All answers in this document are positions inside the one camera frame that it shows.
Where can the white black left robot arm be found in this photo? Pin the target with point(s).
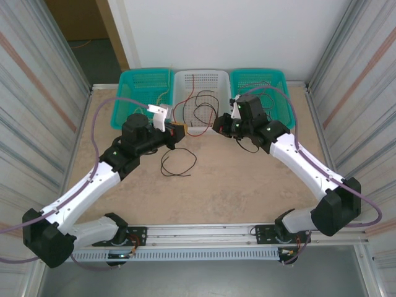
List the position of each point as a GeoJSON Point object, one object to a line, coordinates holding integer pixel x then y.
{"type": "Point", "coordinates": [80, 191]}

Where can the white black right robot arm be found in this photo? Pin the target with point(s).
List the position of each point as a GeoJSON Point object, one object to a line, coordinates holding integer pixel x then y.
{"type": "Point", "coordinates": [303, 164]}

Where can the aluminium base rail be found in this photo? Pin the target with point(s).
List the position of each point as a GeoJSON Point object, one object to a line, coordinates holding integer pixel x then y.
{"type": "Point", "coordinates": [201, 235]}

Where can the teal plastic basket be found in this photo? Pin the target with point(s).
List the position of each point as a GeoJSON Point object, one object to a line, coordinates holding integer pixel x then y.
{"type": "Point", "coordinates": [250, 77]}
{"type": "Point", "coordinates": [136, 83]}

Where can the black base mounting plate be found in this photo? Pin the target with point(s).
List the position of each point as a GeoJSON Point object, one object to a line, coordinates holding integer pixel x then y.
{"type": "Point", "coordinates": [263, 235]}
{"type": "Point", "coordinates": [139, 236]}

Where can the brown wooden door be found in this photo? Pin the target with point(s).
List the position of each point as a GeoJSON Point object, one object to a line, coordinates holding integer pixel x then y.
{"type": "Point", "coordinates": [113, 31]}

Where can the white plastic basket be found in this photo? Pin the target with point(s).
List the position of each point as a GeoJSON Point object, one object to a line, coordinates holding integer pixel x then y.
{"type": "Point", "coordinates": [207, 80]}

